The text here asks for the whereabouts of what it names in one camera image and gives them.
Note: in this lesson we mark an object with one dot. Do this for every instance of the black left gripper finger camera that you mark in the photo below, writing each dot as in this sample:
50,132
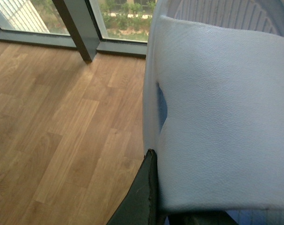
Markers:
139,207

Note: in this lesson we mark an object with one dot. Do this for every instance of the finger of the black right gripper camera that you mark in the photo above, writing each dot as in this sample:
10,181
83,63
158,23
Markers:
201,218

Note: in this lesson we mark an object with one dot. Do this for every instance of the light blue slipper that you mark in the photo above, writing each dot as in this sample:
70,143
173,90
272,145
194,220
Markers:
213,107

